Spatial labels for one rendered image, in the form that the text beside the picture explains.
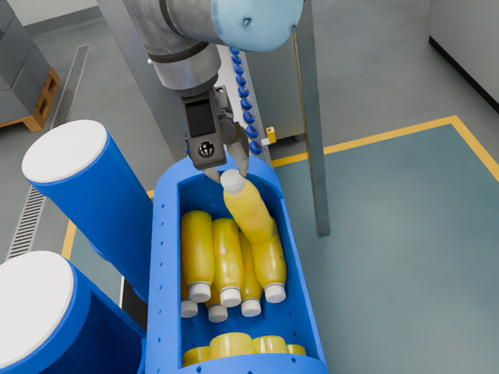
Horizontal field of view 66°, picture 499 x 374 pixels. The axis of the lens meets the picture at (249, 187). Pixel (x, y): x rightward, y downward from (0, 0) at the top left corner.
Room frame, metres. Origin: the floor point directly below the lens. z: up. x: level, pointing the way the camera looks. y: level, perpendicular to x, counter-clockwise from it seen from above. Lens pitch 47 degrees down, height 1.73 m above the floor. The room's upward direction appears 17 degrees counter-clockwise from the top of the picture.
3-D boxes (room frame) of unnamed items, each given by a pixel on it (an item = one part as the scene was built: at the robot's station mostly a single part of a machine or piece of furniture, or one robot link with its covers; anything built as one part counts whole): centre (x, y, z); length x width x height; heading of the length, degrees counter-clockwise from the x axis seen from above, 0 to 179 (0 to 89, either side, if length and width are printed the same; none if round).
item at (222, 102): (0.50, 0.03, 1.39); 0.09 x 0.08 x 0.12; 175
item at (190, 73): (0.50, 0.03, 1.47); 0.10 x 0.09 x 0.05; 85
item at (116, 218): (1.03, 0.53, 0.59); 0.28 x 0.28 x 0.88
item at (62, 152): (1.03, 0.53, 1.03); 0.28 x 0.28 x 0.01
